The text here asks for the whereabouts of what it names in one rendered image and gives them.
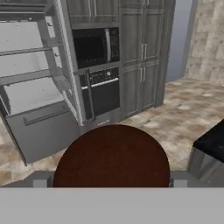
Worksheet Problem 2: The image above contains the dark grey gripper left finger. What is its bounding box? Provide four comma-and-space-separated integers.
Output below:
2, 170, 57, 188

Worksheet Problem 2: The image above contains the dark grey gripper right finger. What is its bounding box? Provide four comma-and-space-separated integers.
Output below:
167, 170, 219, 188

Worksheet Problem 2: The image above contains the grey counter with black top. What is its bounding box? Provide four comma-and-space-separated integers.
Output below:
187, 118, 224, 188

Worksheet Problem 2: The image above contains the grey fridge freezer drawer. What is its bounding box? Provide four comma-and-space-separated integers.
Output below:
0, 76, 82, 166

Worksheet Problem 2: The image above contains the grey fridge door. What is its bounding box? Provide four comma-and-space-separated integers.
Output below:
52, 0, 86, 127

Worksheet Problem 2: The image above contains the grey open fridge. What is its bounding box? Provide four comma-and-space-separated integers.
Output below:
0, 0, 71, 97

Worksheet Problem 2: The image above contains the dark brown round stool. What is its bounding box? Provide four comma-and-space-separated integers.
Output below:
52, 123, 172, 188

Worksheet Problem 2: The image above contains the grey tall cupboard run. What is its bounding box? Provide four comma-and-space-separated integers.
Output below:
66, 0, 177, 128

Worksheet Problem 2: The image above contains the black built-in microwave oven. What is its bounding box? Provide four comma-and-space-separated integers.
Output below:
71, 27, 121, 70

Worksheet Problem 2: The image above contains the grey freezer drawer handle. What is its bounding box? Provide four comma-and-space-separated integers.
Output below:
22, 105, 70, 127

